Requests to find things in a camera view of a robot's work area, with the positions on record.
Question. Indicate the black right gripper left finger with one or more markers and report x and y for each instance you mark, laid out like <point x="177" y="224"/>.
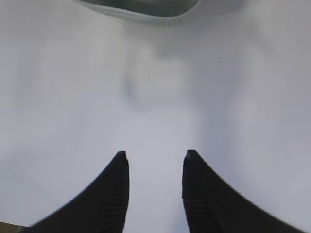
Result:
<point x="100" y="208"/>

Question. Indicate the green woven plastic basket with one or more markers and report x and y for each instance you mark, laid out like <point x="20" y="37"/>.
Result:
<point x="156" y="12"/>

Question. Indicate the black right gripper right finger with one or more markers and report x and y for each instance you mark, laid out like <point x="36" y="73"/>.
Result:
<point x="212" y="206"/>

